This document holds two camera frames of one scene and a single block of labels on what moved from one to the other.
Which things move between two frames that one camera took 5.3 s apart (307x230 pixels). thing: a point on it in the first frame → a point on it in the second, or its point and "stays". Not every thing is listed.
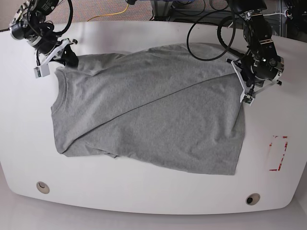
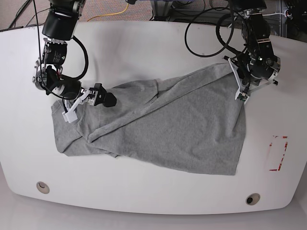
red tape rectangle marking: [283, 156] stays
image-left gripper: [69, 58] → [95, 96]
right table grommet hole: [253, 199] stays
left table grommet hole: [42, 187] stays
